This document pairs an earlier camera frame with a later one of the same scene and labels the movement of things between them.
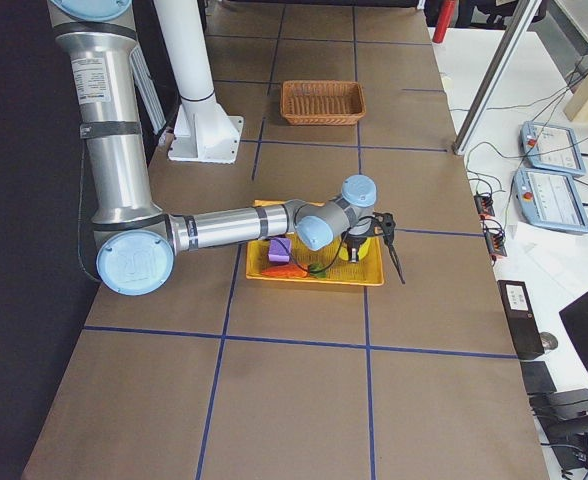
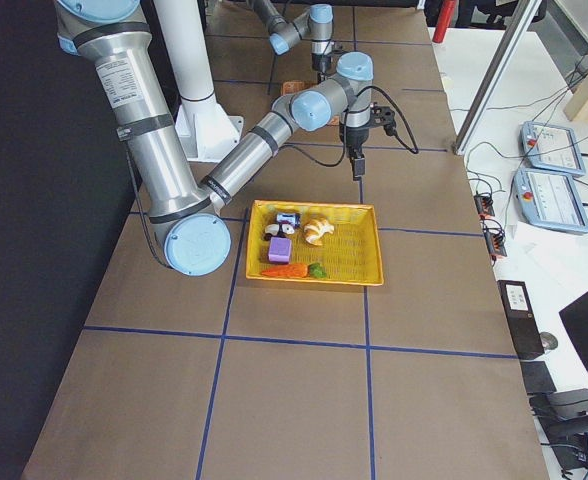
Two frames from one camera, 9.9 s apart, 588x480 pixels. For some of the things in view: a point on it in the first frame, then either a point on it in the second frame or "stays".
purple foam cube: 277,253 stays
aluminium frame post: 466,133 stays
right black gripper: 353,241 -> 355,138
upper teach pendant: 551,148 stays
